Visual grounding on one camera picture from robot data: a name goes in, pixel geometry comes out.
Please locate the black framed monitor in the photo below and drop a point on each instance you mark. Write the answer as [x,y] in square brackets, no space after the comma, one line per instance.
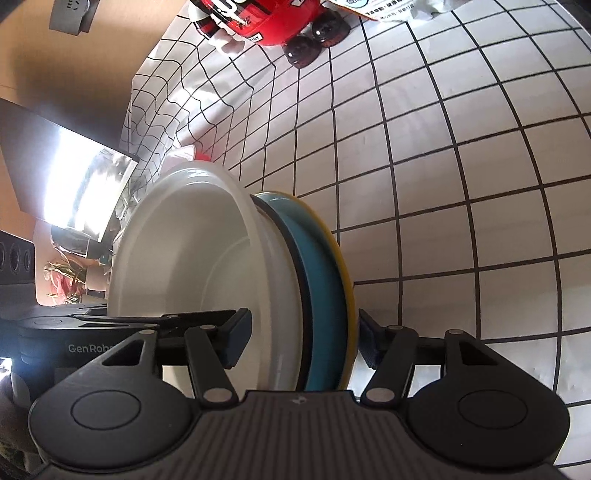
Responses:
[78,184]

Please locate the grey wall socket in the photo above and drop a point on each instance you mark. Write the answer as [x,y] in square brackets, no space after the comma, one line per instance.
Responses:
[71,16]

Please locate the white checked tablecloth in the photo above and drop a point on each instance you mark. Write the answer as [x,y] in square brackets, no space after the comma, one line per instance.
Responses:
[461,184]

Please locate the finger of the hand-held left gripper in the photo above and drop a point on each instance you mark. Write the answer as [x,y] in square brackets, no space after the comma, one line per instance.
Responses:
[184,317]

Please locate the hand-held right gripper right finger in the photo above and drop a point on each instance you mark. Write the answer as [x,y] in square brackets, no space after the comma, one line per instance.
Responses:
[369,341]

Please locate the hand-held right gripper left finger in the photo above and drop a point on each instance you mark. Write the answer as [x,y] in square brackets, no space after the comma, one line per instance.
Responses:
[235,341]

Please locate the black device with round holes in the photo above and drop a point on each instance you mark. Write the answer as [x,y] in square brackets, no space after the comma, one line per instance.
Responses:
[16,258]

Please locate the red snack bag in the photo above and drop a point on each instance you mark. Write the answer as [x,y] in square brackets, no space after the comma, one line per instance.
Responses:
[392,8]

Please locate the red and white container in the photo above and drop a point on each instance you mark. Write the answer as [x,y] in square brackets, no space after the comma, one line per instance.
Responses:
[184,154]

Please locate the white bowl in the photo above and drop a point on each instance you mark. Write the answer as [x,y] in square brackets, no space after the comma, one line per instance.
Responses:
[184,258]

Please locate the blue enamel bowl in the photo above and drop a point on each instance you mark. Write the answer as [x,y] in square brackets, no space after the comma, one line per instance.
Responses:
[323,314]

